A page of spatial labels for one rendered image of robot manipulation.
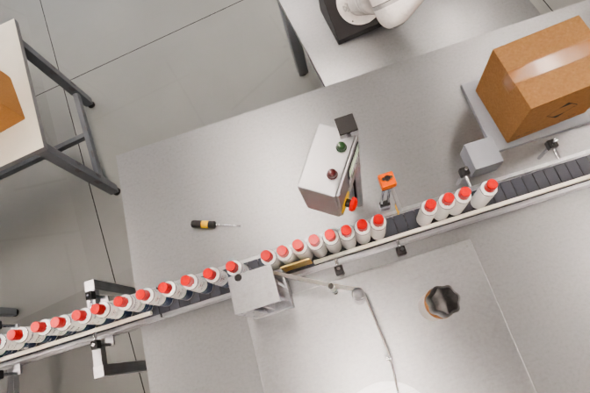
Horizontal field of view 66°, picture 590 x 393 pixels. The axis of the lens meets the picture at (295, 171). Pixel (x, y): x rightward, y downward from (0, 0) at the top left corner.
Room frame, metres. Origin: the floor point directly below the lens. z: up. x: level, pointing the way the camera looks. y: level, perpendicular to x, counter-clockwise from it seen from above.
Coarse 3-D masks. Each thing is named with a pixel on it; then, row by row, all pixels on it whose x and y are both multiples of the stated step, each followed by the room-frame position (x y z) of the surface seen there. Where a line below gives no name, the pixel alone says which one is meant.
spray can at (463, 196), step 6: (456, 192) 0.28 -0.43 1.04; (462, 192) 0.26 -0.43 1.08; (468, 192) 0.25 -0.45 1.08; (456, 198) 0.26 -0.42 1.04; (462, 198) 0.25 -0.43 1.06; (468, 198) 0.24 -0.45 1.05; (456, 204) 0.25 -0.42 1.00; (462, 204) 0.24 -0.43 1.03; (456, 210) 0.24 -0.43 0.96; (462, 210) 0.23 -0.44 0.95
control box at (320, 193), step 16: (320, 128) 0.47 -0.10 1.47; (320, 144) 0.43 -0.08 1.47; (352, 144) 0.40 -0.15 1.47; (320, 160) 0.40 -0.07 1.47; (336, 160) 0.38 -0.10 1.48; (304, 176) 0.37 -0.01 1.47; (320, 176) 0.36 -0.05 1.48; (304, 192) 0.35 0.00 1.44; (320, 192) 0.32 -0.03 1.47; (336, 192) 0.31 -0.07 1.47; (320, 208) 0.33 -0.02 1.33; (336, 208) 0.30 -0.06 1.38
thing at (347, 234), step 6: (342, 228) 0.31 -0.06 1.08; (348, 228) 0.31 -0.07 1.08; (342, 234) 0.30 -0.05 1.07; (348, 234) 0.29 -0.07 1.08; (354, 234) 0.29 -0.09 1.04; (342, 240) 0.29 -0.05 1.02; (348, 240) 0.28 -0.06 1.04; (354, 240) 0.28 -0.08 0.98; (342, 246) 0.30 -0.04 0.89; (348, 246) 0.28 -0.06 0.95; (354, 246) 0.28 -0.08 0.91
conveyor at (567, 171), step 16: (576, 160) 0.23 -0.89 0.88; (528, 176) 0.25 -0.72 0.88; (544, 176) 0.23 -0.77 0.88; (560, 176) 0.21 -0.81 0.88; (576, 176) 0.18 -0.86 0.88; (512, 192) 0.23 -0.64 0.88; (528, 192) 0.20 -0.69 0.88; (464, 208) 0.24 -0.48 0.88; (496, 208) 0.20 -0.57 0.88; (400, 224) 0.29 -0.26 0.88; (416, 224) 0.27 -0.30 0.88; (448, 224) 0.22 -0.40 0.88; (288, 272) 0.30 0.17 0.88; (224, 288) 0.34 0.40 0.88; (176, 304) 0.36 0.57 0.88
